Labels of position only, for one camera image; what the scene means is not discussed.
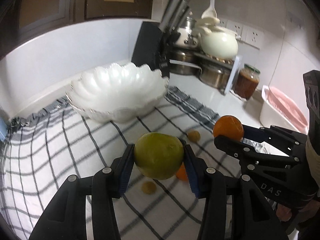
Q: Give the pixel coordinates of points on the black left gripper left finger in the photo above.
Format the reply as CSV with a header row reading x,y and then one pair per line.
x,y
65,215

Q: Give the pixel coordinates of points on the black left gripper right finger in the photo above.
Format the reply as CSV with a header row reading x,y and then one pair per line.
x,y
252,215

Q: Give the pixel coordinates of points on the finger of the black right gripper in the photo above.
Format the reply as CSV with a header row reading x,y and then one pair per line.
x,y
281,138
246,154

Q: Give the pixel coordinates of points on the orange tangerine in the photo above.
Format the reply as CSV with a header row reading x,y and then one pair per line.
x,y
229,126
181,174

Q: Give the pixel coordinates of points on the green round fruit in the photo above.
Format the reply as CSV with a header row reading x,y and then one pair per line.
x,y
158,156

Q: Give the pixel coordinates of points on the checkered kitchen cloth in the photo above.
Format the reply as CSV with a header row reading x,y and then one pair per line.
x,y
40,152

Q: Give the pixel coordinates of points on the right hand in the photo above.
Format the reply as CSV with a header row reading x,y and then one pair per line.
x,y
285,214

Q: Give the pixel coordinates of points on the pink white dish rack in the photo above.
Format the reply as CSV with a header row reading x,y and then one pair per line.
x,y
280,110

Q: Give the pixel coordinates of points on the small yellow-brown fruit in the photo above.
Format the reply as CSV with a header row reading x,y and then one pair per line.
x,y
149,187
194,136

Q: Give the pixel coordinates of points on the jar of red sauce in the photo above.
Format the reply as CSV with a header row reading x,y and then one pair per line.
x,y
248,80

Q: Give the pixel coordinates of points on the steel pot lower right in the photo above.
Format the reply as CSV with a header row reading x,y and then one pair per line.
x,y
214,76

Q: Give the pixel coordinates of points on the steel pot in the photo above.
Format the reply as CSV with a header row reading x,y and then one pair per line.
x,y
214,76
184,62

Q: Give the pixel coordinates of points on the steel pot lower left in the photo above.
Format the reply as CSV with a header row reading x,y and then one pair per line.
x,y
184,62

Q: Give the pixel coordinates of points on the white ceramic pitcher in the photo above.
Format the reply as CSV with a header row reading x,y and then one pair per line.
x,y
216,41

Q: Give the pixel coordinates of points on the white scalloped bowl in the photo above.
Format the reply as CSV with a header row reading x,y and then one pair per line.
x,y
117,93

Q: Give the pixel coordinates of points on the black knife block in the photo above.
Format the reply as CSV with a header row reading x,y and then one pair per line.
x,y
152,48

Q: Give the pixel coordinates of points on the white wall socket strip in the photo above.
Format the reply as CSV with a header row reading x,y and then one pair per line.
x,y
248,35

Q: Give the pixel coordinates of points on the dark wooden window frame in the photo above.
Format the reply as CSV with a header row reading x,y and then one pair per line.
x,y
23,20

